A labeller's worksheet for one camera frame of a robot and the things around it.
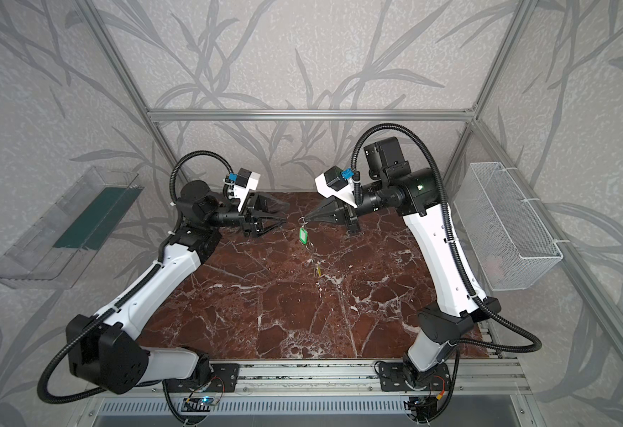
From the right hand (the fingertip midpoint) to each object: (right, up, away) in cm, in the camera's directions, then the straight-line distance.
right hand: (311, 207), depth 55 cm
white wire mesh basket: (+46, -9, +6) cm, 47 cm away
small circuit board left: (-31, -53, +16) cm, 63 cm away
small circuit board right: (+31, -55, +18) cm, 66 cm away
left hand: (-6, -1, +6) cm, 9 cm away
